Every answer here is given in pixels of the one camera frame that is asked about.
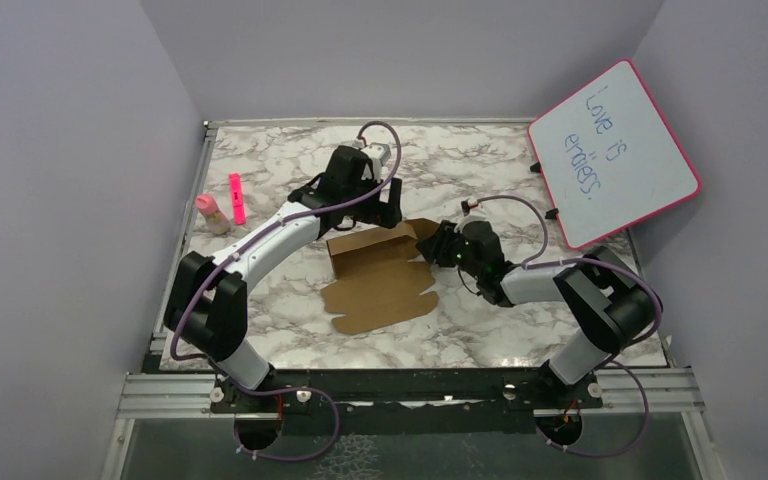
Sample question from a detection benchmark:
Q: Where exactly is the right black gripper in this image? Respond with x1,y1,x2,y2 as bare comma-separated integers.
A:
416,219,483,280

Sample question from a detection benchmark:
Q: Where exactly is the brown cardboard box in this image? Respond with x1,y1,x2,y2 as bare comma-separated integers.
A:
321,218,439,335

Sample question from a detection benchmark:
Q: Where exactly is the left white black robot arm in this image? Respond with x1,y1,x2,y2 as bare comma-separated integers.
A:
164,142,402,411

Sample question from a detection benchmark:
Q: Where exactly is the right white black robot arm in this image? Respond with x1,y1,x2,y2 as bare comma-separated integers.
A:
416,221,663,407

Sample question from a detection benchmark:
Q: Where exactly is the pink highlighter marker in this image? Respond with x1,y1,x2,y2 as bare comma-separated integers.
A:
229,172,247,225

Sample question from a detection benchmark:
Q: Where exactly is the small pink capped bottle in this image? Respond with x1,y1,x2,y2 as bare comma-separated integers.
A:
195,194,231,235

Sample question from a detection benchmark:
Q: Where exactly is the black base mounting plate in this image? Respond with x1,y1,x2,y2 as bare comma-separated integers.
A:
209,367,603,436

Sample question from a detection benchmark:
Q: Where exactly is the pink framed whiteboard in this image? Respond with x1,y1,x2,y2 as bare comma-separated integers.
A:
528,59,701,249

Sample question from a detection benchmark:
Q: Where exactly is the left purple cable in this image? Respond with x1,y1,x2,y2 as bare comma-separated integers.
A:
169,121,403,463

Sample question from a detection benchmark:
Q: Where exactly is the purple cable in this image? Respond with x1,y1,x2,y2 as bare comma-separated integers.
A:
169,121,403,463
463,193,665,460

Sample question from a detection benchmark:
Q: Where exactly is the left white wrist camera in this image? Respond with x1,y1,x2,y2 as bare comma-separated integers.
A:
353,139,391,182

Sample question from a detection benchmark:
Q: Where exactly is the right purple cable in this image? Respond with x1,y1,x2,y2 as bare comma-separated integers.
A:
463,193,665,460

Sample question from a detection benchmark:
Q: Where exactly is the aluminium extrusion frame rail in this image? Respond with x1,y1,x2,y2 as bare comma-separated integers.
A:
116,368,706,420

